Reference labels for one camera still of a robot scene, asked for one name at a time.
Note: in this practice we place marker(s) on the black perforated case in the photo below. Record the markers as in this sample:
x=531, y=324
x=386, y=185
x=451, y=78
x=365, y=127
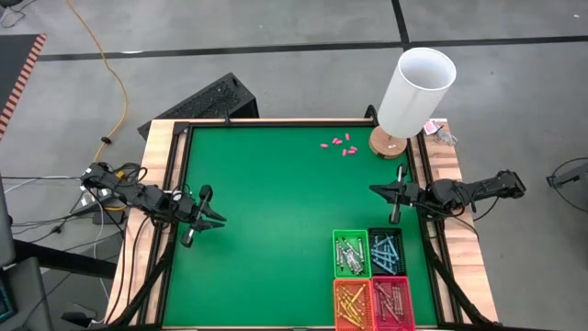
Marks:
x=206, y=99

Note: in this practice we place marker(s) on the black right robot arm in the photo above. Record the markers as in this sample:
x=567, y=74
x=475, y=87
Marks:
x=482, y=186

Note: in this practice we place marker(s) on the yellow black power plug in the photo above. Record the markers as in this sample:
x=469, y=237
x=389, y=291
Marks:
x=120, y=174

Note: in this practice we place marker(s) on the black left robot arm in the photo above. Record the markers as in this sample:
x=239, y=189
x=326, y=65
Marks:
x=142, y=195

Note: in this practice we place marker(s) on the yellow crayon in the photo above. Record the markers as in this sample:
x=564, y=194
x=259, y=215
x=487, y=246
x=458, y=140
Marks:
x=351, y=315
x=358, y=293
x=345, y=317
x=347, y=305
x=357, y=322
x=349, y=299
x=353, y=307
x=340, y=305
x=354, y=301

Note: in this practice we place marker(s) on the green plastic basket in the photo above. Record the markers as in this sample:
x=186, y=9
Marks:
x=351, y=233

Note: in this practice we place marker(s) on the black floor beam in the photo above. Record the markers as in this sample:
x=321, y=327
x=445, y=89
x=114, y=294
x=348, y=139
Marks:
x=64, y=259

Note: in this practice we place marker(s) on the white cylinder lamp shade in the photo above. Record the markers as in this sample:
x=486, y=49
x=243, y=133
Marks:
x=413, y=96

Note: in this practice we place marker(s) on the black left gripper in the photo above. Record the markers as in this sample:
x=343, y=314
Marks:
x=195, y=211

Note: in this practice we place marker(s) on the clear plastic wrap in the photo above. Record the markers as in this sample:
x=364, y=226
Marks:
x=445, y=137

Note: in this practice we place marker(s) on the white metal bracket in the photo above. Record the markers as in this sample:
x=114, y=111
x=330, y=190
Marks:
x=176, y=195

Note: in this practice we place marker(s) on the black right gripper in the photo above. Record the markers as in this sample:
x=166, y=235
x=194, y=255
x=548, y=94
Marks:
x=411, y=195

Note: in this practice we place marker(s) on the orange plastic basket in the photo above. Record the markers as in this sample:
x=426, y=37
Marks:
x=337, y=282

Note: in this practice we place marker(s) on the black table frame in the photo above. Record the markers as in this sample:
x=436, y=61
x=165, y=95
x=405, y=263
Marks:
x=298, y=123

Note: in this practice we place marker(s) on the red plastic basket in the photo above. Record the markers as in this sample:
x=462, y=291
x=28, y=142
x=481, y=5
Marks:
x=409, y=326

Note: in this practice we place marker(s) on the black plastic basket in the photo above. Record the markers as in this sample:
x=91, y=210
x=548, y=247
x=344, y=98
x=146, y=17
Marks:
x=401, y=271

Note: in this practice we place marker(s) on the black striped-edge floor mat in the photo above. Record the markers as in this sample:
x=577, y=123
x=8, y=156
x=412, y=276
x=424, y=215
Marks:
x=14, y=60

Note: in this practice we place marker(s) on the pink packet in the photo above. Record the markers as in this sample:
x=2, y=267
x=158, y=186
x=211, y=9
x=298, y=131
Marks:
x=430, y=127

